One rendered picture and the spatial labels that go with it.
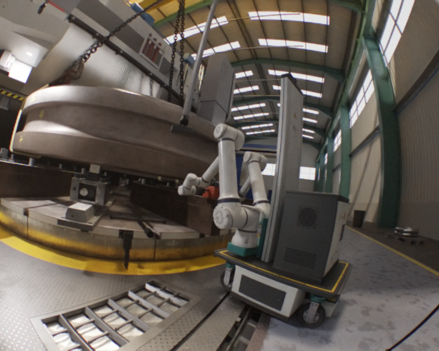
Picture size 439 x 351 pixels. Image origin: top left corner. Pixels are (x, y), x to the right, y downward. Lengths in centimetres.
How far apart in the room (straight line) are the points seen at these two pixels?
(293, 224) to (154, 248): 129
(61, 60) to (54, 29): 209
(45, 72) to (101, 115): 268
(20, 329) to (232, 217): 135
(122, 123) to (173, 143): 72
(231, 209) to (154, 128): 162
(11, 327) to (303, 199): 169
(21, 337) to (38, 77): 441
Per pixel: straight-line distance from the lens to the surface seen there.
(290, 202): 118
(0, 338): 114
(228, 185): 123
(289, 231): 119
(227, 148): 132
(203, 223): 202
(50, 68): 491
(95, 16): 869
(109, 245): 185
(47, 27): 303
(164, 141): 250
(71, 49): 525
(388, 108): 1130
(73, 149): 237
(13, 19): 301
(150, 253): 193
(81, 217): 164
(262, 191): 171
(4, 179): 247
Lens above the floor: 78
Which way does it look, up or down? 4 degrees up
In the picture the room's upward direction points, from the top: 8 degrees clockwise
